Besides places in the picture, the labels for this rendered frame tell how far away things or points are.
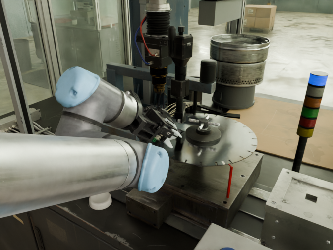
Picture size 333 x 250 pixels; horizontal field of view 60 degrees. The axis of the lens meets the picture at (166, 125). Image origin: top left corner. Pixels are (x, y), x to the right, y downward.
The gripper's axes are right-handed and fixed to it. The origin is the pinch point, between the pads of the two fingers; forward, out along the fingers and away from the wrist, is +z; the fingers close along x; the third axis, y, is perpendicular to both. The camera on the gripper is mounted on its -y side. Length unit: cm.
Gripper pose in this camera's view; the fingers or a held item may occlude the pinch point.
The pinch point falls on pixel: (172, 133)
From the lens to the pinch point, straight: 78.9
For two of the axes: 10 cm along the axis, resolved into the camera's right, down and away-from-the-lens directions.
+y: 5.1, 5.9, -6.2
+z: 5.7, 3.1, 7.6
